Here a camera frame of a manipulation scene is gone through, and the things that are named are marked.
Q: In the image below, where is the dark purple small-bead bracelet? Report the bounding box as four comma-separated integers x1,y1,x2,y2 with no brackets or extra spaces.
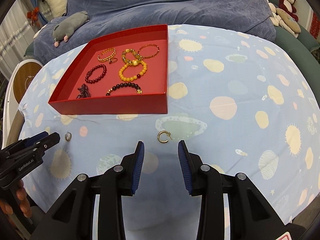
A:
76,83,92,99

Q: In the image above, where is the dark red bead bracelet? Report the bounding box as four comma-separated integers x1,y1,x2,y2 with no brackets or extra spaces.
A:
85,63,107,85

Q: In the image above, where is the dark brown bead bracelet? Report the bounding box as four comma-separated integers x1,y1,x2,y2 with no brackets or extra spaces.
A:
105,81,143,97

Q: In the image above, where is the gold chain cuff bracelet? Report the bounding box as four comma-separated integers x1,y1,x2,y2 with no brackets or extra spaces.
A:
97,47,117,63

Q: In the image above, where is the yellow amber bead bracelet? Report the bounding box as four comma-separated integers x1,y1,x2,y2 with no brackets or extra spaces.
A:
118,61,148,83

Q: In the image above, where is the gold hoop earring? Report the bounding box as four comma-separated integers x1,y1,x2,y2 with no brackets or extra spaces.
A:
157,130,173,144

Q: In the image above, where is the green-yellow jade bracelet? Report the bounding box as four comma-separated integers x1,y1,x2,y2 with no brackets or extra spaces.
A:
121,48,144,67

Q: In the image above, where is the gold bangle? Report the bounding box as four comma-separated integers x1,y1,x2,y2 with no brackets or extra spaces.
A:
138,44,160,59

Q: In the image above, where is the person's hand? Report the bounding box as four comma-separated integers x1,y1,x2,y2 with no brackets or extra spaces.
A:
0,179,33,219

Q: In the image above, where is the white round wooden-top stool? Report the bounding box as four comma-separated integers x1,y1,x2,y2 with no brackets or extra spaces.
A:
2,59,43,148

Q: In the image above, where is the red cardboard box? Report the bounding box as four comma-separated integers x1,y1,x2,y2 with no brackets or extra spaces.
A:
48,24,169,115

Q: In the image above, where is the grey mouse plush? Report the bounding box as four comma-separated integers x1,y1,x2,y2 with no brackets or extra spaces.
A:
52,11,89,48

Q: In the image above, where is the light blue patterned sheet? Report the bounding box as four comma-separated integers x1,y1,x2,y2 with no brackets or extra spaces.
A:
20,25,319,239

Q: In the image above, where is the blue curtain with red bow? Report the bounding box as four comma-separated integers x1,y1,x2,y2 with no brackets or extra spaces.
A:
27,0,48,27

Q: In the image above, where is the beige plush toy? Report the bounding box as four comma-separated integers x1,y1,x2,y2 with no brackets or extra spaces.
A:
266,0,301,38

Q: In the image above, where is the blue-grey blanket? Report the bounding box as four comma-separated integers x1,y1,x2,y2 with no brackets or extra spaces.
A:
34,0,277,65

